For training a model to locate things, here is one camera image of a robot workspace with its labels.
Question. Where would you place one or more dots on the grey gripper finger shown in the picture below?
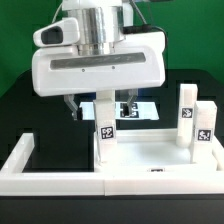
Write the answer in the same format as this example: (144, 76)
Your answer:
(133, 93)
(69, 100)

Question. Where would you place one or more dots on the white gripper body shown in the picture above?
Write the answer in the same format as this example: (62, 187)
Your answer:
(137, 62)

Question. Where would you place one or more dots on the white desk top tray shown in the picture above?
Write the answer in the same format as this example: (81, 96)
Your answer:
(155, 150)

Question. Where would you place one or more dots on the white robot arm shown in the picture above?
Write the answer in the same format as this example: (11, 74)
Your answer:
(96, 47)

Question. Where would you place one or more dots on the fiducial marker sheet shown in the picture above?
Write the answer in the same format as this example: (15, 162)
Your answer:
(141, 111)

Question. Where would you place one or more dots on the white U-shaped fence frame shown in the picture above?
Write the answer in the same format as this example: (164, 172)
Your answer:
(15, 181)

